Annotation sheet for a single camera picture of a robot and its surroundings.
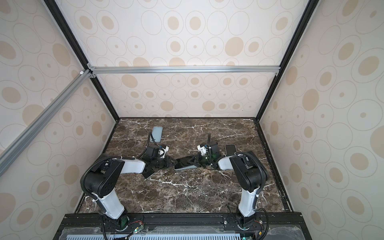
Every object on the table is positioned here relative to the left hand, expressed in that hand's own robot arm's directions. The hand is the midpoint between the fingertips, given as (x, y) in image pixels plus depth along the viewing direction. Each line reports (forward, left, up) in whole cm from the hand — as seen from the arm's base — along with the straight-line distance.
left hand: (180, 161), depth 91 cm
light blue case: (+24, +19, -3) cm, 31 cm away
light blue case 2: (-3, -4, -3) cm, 6 cm away
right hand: (-1, -6, -1) cm, 6 cm away
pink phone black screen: (+11, -33, -4) cm, 35 cm away
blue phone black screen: (-2, +2, -2) cm, 4 cm away
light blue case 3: (+11, -30, -4) cm, 32 cm away
